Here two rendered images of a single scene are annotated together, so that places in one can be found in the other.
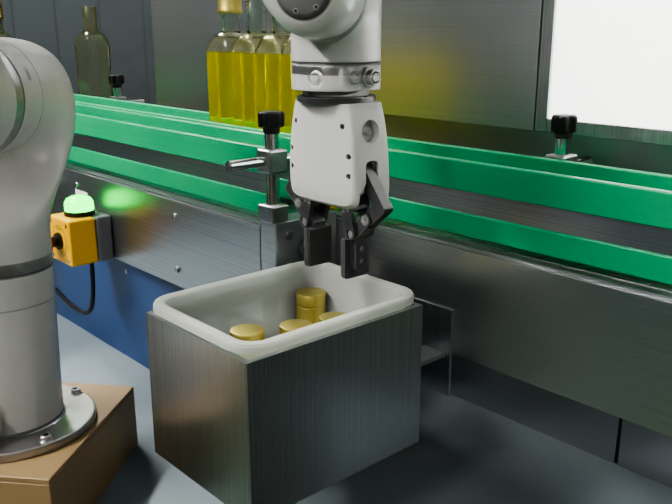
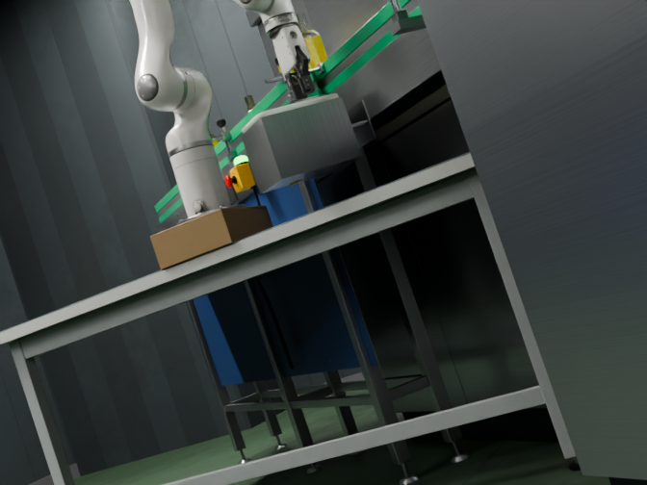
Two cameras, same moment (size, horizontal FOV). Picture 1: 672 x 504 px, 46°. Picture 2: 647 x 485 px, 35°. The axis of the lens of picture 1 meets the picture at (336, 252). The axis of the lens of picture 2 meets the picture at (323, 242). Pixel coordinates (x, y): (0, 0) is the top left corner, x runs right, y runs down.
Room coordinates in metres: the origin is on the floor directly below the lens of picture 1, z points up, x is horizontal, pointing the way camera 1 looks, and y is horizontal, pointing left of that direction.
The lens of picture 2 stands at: (-1.63, -0.76, 0.56)
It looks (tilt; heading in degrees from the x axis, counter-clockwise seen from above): 3 degrees up; 19
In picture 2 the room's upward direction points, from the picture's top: 19 degrees counter-clockwise
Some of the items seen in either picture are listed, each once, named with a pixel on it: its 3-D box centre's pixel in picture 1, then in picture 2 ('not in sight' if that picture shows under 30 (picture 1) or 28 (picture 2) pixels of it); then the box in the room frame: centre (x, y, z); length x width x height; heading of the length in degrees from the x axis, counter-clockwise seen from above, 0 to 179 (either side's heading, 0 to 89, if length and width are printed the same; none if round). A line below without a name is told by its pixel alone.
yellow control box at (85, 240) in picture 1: (80, 238); (245, 177); (1.18, 0.39, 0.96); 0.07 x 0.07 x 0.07; 42
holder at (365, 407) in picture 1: (307, 371); (310, 143); (0.77, 0.03, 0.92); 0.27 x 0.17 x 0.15; 132
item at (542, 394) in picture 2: not in sight; (267, 393); (0.80, 0.37, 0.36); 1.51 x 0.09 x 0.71; 83
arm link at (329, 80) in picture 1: (337, 78); (281, 24); (0.76, 0.00, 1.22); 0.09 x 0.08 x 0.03; 41
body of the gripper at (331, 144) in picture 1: (335, 144); (289, 48); (0.76, 0.00, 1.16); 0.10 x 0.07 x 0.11; 41
